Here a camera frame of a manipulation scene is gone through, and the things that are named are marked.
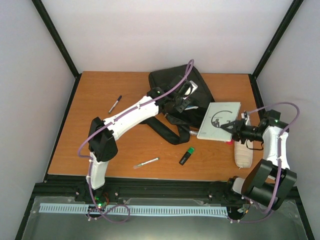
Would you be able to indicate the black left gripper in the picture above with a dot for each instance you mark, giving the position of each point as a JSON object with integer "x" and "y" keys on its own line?
{"x": 182, "y": 108}

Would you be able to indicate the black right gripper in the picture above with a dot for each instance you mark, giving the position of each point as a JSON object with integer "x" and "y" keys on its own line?
{"x": 237, "y": 129}

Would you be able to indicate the grey book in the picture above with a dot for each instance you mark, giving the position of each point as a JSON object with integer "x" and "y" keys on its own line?
{"x": 218, "y": 114}

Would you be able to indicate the black student backpack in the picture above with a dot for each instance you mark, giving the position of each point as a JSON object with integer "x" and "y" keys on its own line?
{"x": 160, "y": 82}

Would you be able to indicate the dog picture book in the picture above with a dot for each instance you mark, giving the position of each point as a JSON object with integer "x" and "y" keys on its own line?
{"x": 191, "y": 107}

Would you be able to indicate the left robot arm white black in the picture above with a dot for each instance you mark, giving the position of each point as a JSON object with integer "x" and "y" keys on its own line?
{"x": 103, "y": 134}

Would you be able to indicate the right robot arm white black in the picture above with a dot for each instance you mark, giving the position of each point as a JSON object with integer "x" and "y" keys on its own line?
{"x": 271, "y": 180}

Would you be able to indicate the pink black highlighter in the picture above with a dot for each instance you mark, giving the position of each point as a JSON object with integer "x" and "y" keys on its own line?
{"x": 230, "y": 142}

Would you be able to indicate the beige pencil case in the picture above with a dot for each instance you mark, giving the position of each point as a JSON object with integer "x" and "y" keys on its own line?
{"x": 243, "y": 154}

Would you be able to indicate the green black highlighter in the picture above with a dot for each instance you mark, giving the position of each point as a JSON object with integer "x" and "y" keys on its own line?
{"x": 186, "y": 155}

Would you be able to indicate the silver pen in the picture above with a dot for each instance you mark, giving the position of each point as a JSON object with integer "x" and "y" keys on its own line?
{"x": 145, "y": 163}

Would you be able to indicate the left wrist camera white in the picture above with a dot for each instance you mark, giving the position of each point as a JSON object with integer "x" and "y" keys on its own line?
{"x": 190, "y": 87}

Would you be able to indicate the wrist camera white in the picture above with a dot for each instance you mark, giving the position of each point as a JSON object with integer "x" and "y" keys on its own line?
{"x": 246, "y": 118}
{"x": 190, "y": 87}

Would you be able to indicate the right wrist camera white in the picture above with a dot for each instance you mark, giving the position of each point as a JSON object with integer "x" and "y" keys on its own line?
{"x": 246, "y": 118}

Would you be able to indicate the right black frame post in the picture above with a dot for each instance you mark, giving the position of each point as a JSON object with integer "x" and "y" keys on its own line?
{"x": 284, "y": 24}

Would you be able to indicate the black frame post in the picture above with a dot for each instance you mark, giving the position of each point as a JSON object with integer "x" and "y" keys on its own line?
{"x": 284, "y": 24}
{"x": 46, "y": 19}

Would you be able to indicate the black aluminium rail base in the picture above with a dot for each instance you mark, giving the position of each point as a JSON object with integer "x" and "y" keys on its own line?
{"x": 115, "y": 190}

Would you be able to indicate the light blue cable duct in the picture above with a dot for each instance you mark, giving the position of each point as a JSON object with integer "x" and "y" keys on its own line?
{"x": 136, "y": 210}

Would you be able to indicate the left black frame post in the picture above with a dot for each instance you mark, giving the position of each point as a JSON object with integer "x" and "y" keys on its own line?
{"x": 46, "y": 19}

